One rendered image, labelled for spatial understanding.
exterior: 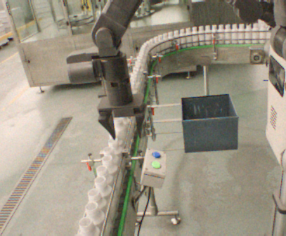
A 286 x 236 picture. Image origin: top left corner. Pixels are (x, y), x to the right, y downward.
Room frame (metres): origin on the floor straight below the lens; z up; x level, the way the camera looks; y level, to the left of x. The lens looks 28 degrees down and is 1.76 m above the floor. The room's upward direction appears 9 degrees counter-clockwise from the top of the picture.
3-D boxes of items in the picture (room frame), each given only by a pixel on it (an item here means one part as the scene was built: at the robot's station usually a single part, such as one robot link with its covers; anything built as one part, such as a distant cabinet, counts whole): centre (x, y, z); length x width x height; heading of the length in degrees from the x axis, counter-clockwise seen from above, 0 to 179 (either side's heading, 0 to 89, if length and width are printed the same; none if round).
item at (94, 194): (0.71, 0.18, 1.08); 0.06 x 0.06 x 0.17
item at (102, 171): (0.82, 0.16, 1.08); 0.06 x 0.06 x 0.17
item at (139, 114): (0.62, 0.03, 1.44); 0.07 x 0.07 x 0.09; 80
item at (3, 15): (11.15, 4.41, 0.50); 1.23 x 1.05 x 1.00; 81
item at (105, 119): (0.62, 0.06, 1.44); 0.07 x 0.07 x 0.09; 80
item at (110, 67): (0.62, 0.05, 1.57); 0.07 x 0.06 x 0.07; 81
